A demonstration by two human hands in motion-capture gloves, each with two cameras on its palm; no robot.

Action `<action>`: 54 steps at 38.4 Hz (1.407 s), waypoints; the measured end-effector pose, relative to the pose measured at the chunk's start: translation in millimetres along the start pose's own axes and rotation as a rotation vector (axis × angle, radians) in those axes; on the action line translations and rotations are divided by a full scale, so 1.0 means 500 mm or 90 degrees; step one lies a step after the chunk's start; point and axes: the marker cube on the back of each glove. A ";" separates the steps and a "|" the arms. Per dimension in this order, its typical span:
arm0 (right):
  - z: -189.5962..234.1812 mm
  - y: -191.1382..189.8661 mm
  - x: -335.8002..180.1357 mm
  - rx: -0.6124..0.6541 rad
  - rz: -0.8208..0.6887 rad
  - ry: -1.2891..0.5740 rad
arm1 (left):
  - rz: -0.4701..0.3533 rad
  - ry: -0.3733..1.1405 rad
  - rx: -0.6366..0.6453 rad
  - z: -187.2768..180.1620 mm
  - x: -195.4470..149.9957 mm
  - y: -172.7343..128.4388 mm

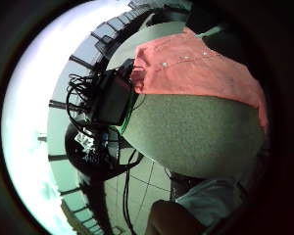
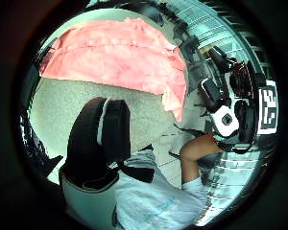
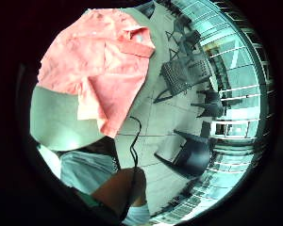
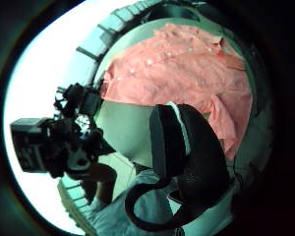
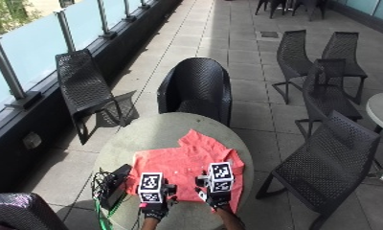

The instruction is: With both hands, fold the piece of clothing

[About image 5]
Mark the person's left hand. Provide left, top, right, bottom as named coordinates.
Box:
left=139, top=177, right=178, bottom=222

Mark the person's right hand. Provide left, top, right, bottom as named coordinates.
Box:
left=194, top=170, right=237, bottom=211

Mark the white marker cube on left glove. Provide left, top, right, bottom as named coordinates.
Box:
left=137, top=172, right=165, bottom=204

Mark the white marker cube on glove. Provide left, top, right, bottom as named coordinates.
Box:
left=137, top=172, right=165, bottom=204
left=206, top=161, right=237, bottom=194

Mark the white marker cube on right glove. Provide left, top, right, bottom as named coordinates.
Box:
left=206, top=161, right=237, bottom=194

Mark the black electronics box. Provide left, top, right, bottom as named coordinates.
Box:
left=99, top=163, right=135, bottom=212

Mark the red shirt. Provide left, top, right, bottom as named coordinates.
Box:
left=125, top=128, right=246, bottom=214

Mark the black wicker armchair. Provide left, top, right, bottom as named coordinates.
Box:
left=156, top=57, right=234, bottom=128
left=0, top=192, right=71, bottom=230

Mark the black perforated armless chair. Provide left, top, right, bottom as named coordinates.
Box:
left=55, top=48, right=139, bottom=146

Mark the glass railing with metal posts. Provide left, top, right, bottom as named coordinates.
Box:
left=0, top=0, right=161, bottom=122

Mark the green cable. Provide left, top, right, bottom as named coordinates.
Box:
left=91, top=188, right=129, bottom=230

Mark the black cable bundle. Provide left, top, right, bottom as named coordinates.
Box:
left=91, top=168, right=112, bottom=205

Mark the grey wall outlet cover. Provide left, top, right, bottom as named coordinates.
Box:
left=22, top=131, right=44, bottom=150

